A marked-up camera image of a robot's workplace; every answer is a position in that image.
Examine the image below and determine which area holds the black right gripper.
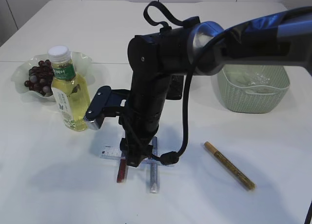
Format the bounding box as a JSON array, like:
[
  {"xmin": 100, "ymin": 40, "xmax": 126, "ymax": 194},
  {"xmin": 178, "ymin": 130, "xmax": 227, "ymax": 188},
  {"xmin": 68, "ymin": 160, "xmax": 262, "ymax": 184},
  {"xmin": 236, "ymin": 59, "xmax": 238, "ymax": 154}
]
[{"xmin": 120, "ymin": 126, "xmax": 156, "ymax": 168}]

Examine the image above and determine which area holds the clear plastic ruler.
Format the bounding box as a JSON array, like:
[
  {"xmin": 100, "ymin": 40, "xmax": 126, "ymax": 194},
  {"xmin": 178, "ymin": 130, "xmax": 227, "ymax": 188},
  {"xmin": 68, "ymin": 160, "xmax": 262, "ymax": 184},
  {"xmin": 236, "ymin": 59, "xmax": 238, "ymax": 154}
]
[{"xmin": 98, "ymin": 145, "xmax": 163, "ymax": 166}]

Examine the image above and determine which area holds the silver glitter pen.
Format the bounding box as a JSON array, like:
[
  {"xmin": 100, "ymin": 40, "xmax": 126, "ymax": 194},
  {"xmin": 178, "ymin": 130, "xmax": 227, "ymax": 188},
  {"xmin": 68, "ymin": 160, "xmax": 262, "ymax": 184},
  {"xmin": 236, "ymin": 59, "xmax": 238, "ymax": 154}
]
[{"xmin": 150, "ymin": 136, "xmax": 159, "ymax": 194}]

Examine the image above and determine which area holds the red glitter pen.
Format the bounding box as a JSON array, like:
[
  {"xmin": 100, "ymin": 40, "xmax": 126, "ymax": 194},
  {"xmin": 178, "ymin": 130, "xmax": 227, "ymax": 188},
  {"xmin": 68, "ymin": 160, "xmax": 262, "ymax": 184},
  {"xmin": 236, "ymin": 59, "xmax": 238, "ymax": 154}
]
[{"xmin": 117, "ymin": 158, "xmax": 128, "ymax": 183}]

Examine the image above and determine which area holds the jasmine tea bottle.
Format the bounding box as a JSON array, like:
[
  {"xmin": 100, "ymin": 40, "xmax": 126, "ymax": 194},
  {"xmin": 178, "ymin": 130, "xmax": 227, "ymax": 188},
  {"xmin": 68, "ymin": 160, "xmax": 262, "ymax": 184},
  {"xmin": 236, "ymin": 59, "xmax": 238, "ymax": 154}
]
[{"xmin": 48, "ymin": 45, "xmax": 90, "ymax": 131}]

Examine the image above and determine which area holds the gold glitter pen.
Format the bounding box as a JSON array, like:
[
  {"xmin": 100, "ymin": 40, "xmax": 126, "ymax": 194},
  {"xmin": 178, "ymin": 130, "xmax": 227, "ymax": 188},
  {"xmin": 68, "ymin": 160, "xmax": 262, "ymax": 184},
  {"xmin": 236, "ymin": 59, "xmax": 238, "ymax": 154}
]
[{"xmin": 204, "ymin": 142, "xmax": 256, "ymax": 190}]

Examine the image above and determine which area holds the purple grape bunch with leaf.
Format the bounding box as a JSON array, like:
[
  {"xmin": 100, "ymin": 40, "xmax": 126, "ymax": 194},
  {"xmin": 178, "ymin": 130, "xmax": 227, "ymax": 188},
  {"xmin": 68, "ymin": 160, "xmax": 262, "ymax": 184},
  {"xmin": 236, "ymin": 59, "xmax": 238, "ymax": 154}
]
[{"xmin": 24, "ymin": 59, "xmax": 54, "ymax": 96}]

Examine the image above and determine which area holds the clear plastic sheet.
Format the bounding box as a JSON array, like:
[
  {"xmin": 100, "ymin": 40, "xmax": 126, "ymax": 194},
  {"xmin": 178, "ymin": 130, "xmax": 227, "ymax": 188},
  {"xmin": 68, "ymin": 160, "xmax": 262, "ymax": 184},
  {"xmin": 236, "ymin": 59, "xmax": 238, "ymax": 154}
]
[{"xmin": 228, "ymin": 67, "xmax": 270, "ymax": 87}]

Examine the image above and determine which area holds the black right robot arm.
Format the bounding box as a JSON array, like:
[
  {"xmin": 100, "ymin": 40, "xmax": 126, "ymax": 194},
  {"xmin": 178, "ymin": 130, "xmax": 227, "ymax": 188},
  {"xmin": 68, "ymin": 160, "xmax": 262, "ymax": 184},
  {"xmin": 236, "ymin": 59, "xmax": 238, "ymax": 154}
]
[{"xmin": 120, "ymin": 6, "xmax": 312, "ymax": 167}]

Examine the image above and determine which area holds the black mesh pen holder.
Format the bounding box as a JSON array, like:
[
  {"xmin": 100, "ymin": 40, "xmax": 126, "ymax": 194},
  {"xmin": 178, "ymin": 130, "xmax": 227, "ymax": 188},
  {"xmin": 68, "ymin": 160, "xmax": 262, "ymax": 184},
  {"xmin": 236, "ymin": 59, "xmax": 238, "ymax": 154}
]
[{"xmin": 166, "ymin": 75, "xmax": 184, "ymax": 100}]

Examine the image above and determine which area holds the green wavy glass plate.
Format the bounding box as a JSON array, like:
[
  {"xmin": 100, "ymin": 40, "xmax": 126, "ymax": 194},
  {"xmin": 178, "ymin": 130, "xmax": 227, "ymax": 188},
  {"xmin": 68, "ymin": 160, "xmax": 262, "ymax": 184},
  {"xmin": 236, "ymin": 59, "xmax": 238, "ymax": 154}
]
[{"xmin": 11, "ymin": 52, "xmax": 95, "ymax": 102}]

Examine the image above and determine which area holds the green plastic woven basket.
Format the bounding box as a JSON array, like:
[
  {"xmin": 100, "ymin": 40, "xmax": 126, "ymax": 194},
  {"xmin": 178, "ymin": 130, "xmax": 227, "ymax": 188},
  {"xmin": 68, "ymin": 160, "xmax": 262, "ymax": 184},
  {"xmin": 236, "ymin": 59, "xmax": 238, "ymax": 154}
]
[{"xmin": 217, "ymin": 65, "xmax": 290, "ymax": 114}]

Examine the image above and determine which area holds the black cable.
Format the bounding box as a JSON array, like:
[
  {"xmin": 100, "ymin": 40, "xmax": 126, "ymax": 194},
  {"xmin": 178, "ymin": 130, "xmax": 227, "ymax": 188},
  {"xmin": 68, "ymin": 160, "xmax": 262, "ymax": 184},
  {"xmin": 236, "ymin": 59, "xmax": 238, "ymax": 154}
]
[{"xmin": 143, "ymin": 0, "xmax": 200, "ymax": 166}]

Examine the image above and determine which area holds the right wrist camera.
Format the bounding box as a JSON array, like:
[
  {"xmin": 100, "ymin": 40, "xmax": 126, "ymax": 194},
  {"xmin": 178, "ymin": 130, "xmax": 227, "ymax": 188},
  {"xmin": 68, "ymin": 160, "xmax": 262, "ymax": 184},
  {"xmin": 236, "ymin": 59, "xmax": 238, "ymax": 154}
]
[{"xmin": 83, "ymin": 86, "xmax": 130, "ymax": 131}]

